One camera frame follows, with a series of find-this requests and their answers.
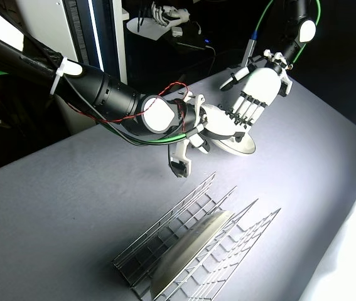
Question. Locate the spare white robot hand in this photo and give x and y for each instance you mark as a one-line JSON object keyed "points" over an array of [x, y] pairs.
{"points": [[174, 14]]}

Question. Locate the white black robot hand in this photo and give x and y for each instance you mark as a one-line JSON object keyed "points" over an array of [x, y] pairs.
{"points": [[220, 122], [262, 84]]}

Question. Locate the white column with blue light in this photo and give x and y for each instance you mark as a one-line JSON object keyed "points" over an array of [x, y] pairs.
{"points": [[46, 25]]}

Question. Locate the grey usb adapter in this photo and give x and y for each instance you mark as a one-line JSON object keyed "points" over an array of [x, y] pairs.
{"points": [[250, 50]]}

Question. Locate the small white box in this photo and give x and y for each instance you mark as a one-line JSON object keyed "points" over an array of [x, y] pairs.
{"points": [[177, 31]]}

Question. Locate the black box with blue light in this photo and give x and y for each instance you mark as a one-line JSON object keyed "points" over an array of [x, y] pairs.
{"points": [[193, 42]]}

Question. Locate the grey table cloth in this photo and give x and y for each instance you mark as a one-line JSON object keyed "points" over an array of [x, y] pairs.
{"points": [[55, 203]]}

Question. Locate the white paper sheet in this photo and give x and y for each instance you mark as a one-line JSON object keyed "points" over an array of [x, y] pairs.
{"points": [[146, 29]]}

